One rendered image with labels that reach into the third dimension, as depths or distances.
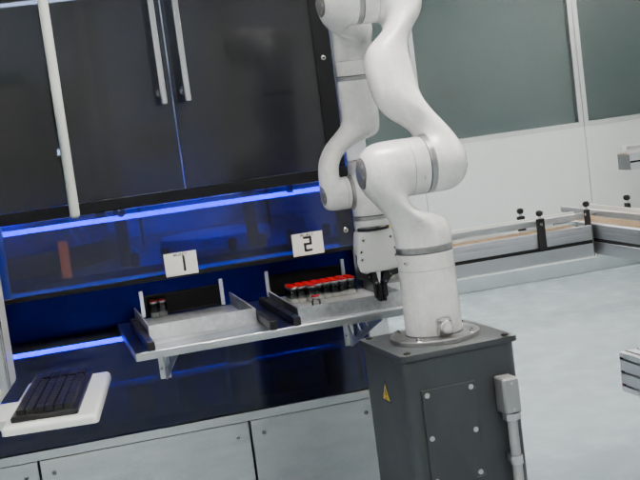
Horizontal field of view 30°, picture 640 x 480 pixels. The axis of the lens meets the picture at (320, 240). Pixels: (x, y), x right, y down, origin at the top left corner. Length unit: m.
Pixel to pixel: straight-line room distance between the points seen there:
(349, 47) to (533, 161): 5.76
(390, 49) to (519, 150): 5.88
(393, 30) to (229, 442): 1.23
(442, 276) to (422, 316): 0.09
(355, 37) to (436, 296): 0.62
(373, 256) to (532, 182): 5.69
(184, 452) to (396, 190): 1.09
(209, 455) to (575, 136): 5.75
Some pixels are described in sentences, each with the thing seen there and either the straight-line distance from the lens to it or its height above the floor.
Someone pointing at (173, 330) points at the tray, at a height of 0.90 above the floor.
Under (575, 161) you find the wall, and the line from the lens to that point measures 8.57.
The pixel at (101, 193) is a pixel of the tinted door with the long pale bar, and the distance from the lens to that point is 3.08.
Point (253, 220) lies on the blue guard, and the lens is 3.13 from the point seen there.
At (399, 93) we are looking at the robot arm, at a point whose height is 1.38.
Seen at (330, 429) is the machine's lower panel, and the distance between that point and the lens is 3.26.
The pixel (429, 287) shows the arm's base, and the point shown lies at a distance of 2.47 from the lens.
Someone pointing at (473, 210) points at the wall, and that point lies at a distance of 8.26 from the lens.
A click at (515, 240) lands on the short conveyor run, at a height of 0.92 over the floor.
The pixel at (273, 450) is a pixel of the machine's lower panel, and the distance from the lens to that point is 3.23.
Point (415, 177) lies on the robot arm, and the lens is 2.44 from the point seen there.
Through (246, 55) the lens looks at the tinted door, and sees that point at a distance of 3.14.
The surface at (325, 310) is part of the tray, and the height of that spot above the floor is 0.90.
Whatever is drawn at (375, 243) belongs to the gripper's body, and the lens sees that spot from 2.78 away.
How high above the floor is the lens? 1.36
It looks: 6 degrees down
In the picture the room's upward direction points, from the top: 7 degrees counter-clockwise
